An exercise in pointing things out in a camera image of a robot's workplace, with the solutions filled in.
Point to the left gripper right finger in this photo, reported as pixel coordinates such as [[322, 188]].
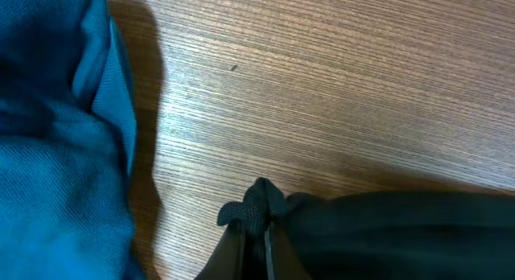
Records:
[[282, 262]]

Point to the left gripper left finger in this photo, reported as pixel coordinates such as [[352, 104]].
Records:
[[231, 259]]

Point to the black polo shirt with logo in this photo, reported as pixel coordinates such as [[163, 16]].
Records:
[[382, 235]]

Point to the blue crumpled shirt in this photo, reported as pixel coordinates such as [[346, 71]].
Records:
[[68, 133]]

